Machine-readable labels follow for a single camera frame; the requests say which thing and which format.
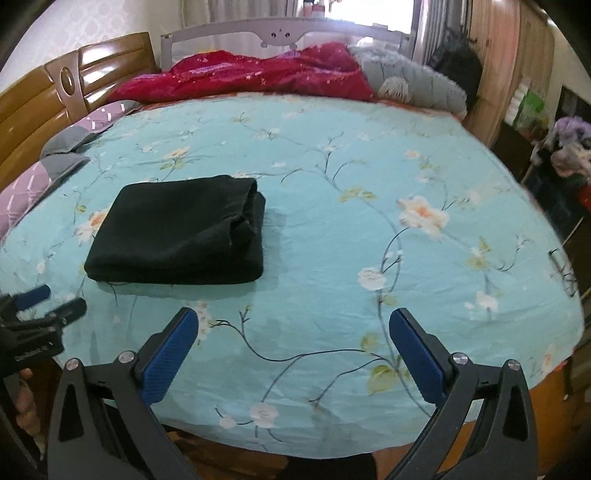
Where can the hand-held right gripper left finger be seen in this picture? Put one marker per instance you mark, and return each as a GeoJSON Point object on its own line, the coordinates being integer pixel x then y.
{"type": "Point", "coordinates": [168, 355]}

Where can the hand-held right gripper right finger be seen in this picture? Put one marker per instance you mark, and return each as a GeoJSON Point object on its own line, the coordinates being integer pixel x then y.
{"type": "Point", "coordinates": [418, 355]}

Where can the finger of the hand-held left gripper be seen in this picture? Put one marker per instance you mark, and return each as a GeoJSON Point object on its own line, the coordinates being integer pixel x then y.
{"type": "Point", "coordinates": [69, 309]}
{"type": "Point", "coordinates": [32, 295]}

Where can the black pants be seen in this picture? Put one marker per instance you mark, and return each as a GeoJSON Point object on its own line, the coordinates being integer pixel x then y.
{"type": "Point", "coordinates": [175, 230]}

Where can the person's left hand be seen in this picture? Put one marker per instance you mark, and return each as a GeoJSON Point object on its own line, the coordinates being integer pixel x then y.
{"type": "Point", "coordinates": [25, 401]}

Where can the purple and grey pillow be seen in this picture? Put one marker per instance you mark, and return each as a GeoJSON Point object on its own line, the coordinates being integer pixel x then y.
{"type": "Point", "coordinates": [92, 124]}
{"type": "Point", "coordinates": [32, 184]}

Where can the light blue floral bed sheet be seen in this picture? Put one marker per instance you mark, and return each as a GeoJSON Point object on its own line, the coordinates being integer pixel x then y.
{"type": "Point", "coordinates": [346, 230]}

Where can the black low cabinet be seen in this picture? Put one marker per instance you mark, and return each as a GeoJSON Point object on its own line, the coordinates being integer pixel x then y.
{"type": "Point", "coordinates": [508, 147]}

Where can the pile of purple clothes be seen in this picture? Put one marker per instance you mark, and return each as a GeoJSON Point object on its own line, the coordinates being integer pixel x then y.
{"type": "Point", "coordinates": [568, 143]}

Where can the green plastic package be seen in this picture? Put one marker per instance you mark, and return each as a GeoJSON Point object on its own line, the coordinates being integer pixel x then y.
{"type": "Point", "coordinates": [531, 110]}

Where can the pack of white tissue rolls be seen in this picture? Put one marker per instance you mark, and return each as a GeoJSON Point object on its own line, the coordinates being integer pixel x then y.
{"type": "Point", "coordinates": [519, 99]}

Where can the grey fluffy blanket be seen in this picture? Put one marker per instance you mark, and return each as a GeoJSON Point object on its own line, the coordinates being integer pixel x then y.
{"type": "Point", "coordinates": [415, 78]}

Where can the black bag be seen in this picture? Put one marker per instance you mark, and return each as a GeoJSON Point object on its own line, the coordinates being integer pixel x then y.
{"type": "Point", "coordinates": [457, 74]}

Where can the red quilt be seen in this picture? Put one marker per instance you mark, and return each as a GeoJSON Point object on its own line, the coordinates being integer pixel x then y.
{"type": "Point", "coordinates": [258, 74]}

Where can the wooden wardrobe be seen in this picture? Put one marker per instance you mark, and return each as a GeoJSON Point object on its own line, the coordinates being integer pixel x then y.
{"type": "Point", "coordinates": [508, 46]}

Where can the light striped curtain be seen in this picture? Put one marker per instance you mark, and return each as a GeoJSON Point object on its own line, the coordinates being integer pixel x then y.
{"type": "Point", "coordinates": [249, 14]}
{"type": "Point", "coordinates": [436, 27]}

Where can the bright window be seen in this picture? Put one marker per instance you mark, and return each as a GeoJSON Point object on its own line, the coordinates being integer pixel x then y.
{"type": "Point", "coordinates": [360, 11]}

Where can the grey bed guard rail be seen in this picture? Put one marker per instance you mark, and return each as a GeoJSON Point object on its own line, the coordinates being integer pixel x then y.
{"type": "Point", "coordinates": [277, 32]}

